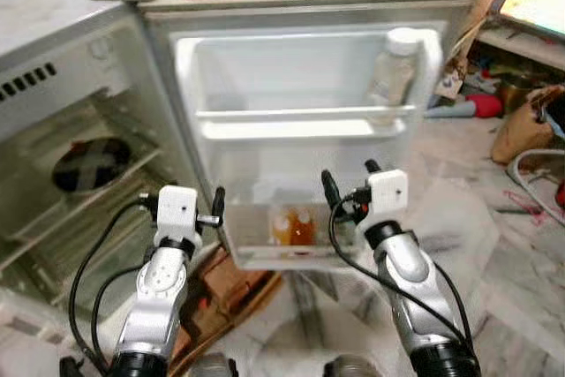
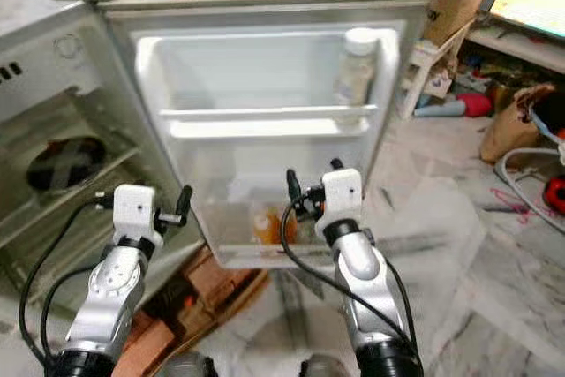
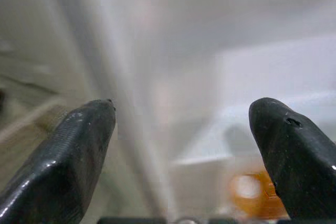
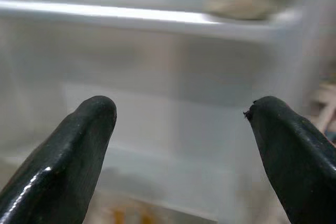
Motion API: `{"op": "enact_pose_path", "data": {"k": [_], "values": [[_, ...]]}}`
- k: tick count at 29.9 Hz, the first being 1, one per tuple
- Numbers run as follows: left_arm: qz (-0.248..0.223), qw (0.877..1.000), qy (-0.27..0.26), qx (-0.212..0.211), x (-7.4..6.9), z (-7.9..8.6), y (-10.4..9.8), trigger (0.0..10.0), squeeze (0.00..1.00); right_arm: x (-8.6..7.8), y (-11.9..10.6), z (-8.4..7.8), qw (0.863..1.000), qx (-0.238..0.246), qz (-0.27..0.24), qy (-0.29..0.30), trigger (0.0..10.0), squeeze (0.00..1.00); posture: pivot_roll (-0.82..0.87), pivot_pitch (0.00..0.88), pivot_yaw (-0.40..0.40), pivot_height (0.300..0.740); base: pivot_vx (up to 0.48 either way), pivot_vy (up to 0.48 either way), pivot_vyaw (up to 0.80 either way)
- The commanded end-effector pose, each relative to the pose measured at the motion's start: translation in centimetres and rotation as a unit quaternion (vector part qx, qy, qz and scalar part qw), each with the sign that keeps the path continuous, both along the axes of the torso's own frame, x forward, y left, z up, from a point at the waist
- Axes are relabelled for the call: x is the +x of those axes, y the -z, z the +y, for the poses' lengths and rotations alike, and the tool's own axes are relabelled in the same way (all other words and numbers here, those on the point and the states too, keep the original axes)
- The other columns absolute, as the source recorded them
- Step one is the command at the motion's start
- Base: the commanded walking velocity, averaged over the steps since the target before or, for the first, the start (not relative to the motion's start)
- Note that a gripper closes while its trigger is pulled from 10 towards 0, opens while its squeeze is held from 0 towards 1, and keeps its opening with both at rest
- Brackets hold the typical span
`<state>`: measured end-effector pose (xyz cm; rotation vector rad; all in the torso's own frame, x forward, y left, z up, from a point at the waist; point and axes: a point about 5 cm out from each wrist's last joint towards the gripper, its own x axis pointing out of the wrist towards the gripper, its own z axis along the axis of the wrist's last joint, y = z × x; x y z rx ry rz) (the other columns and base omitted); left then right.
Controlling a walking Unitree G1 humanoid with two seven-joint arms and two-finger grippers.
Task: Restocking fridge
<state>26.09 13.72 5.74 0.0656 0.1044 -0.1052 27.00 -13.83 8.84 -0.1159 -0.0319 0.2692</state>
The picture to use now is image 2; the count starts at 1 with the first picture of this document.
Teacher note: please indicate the brown cardboard box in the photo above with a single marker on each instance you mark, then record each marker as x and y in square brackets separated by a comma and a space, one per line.
[203, 297]

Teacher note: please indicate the grey robot right leg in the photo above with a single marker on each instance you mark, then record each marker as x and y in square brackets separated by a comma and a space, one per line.
[325, 366]

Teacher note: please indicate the red and blue toy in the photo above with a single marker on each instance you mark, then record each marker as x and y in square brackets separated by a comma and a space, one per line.
[468, 105]

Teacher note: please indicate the grey robot leg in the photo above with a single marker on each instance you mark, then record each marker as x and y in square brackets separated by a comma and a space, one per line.
[325, 366]
[185, 365]

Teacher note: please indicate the clear jar white lid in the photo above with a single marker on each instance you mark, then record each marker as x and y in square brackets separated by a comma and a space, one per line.
[356, 68]

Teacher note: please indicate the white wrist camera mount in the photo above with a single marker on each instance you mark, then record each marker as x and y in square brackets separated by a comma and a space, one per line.
[342, 193]
[137, 211]

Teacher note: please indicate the upright brown cardboard sheet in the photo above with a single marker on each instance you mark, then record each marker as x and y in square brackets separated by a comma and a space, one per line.
[450, 24]

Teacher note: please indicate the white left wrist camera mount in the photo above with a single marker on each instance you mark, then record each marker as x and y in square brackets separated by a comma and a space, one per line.
[137, 211]

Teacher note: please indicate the colourful baby bouncer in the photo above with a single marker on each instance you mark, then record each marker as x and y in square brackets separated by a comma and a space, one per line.
[508, 183]

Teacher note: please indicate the brown paper bag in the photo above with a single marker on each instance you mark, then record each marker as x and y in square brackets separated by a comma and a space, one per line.
[512, 125]

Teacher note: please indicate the white mini fridge door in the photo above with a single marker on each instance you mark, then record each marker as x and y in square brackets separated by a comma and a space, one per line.
[247, 165]

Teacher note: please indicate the pink clothes hanger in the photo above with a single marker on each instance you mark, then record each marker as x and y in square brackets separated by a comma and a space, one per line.
[508, 200]

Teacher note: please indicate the white mini fridge body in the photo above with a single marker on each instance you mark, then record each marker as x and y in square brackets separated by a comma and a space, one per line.
[44, 50]

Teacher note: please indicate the orange drink bottle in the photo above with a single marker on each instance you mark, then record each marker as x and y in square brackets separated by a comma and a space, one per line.
[282, 229]
[262, 227]

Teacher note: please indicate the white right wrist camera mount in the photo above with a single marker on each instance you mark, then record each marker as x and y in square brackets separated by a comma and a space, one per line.
[342, 193]

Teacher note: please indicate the grey robot left leg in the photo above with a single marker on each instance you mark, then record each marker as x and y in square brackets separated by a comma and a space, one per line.
[185, 365]

